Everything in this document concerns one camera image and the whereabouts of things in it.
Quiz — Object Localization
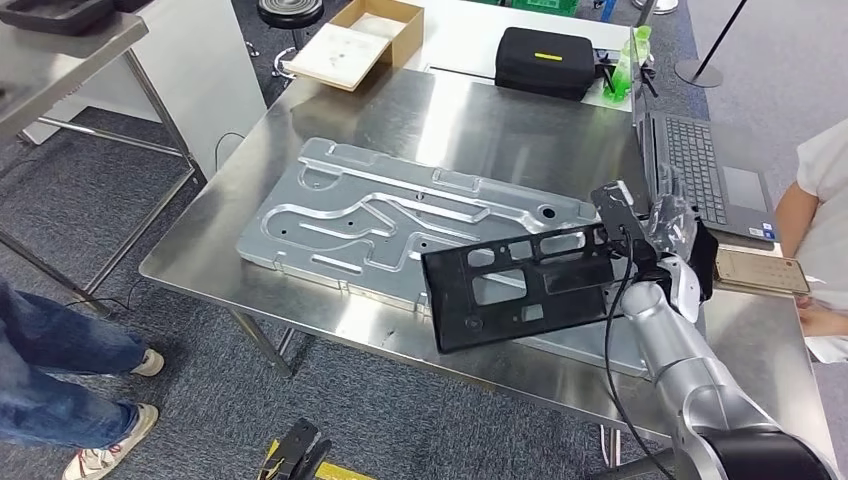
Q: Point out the steel side table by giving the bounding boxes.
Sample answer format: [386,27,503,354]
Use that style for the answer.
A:
[0,13,208,318]

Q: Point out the brown cardboard box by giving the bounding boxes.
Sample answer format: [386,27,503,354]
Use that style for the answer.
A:
[284,0,425,93]

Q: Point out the black zip case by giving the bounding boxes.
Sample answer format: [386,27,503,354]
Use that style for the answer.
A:
[494,26,598,103]

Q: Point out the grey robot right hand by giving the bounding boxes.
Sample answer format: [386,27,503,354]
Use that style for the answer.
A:
[642,168,704,260]

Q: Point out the white foam board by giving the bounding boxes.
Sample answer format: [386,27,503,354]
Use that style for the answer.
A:
[284,23,393,92]

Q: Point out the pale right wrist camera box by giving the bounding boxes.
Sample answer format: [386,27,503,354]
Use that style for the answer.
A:
[591,180,637,223]

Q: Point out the person's hand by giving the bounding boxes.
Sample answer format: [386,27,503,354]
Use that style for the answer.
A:
[794,296,848,339]

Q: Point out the black robot left foot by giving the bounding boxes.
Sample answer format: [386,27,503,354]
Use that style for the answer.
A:
[258,417,333,480]

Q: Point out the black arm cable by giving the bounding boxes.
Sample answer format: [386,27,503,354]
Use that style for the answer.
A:
[601,225,677,480]

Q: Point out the black plastic car part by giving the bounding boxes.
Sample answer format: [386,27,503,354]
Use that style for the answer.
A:
[421,217,721,354]

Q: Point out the grey laptop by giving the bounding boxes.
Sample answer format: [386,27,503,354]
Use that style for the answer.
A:
[629,29,781,243]

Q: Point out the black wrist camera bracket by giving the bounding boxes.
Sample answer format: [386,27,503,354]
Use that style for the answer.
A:
[606,211,664,280]

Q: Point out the stamped sheet metal panel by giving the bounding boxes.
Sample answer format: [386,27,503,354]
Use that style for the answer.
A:
[236,137,652,380]

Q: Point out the black round stool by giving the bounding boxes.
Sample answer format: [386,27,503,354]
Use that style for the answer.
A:
[245,0,326,82]

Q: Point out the green plastic bottle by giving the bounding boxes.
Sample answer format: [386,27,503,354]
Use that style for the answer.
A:
[601,25,654,106]

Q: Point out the white cabinet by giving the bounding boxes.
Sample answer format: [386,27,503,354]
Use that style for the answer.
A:
[23,0,268,181]

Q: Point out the black stanchion post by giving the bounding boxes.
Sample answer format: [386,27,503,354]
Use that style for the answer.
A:
[674,0,750,89]

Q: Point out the person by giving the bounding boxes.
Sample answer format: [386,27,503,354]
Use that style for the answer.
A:
[773,117,848,366]
[0,278,167,480]

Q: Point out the black plastic tray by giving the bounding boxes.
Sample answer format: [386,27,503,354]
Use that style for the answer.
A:
[0,0,117,38]

